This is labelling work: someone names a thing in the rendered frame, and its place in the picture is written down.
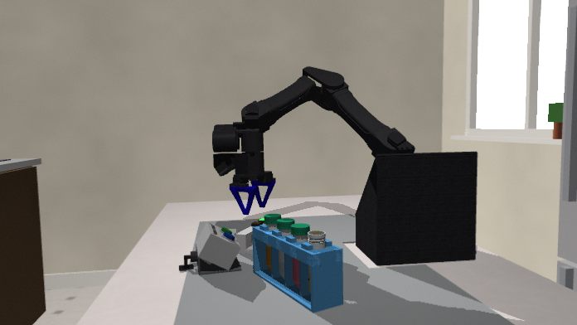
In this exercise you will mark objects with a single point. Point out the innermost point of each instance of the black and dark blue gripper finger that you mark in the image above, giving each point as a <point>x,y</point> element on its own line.
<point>251,190</point>
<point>269,190</point>

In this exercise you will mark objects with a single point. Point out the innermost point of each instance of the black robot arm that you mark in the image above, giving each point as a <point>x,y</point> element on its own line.
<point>334,95</point>

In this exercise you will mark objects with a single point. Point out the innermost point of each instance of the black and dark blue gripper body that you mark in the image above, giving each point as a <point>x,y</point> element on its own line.
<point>255,172</point>

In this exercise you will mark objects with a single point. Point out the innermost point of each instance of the blue tube rack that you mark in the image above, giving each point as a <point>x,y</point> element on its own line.
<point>326,268</point>

